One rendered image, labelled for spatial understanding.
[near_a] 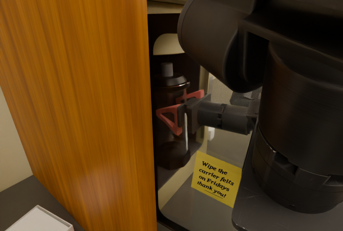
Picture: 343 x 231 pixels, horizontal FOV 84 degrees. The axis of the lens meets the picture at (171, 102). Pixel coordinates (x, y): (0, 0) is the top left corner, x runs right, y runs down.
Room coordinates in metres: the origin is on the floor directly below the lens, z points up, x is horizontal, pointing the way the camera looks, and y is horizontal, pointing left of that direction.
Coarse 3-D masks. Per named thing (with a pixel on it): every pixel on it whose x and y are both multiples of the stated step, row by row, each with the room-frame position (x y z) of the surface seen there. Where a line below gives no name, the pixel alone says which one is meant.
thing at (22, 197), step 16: (32, 176) 0.45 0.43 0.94; (0, 192) 0.39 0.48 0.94; (16, 192) 0.39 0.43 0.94; (32, 192) 0.39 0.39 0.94; (48, 192) 0.39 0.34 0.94; (0, 208) 0.34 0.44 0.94; (16, 208) 0.34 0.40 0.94; (32, 208) 0.34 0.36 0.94; (48, 208) 0.34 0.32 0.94; (0, 224) 0.30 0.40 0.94; (160, 224) 0.30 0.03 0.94
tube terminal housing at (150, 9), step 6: (150, 0) 0.33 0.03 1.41; (150, 6) 0.33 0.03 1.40; (156, 6) 0.34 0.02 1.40; (162, 6) 0.35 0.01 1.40; (168, 6) 0.37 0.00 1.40; (174, 6) 0.38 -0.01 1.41; (180, 6) 0.40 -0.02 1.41; (150, 12) 0.33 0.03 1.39; (156, 12) 0.34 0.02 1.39; (162, 12) 0.35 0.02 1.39; (168, 12) 0.37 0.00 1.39; (174, 12) 0.38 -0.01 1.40
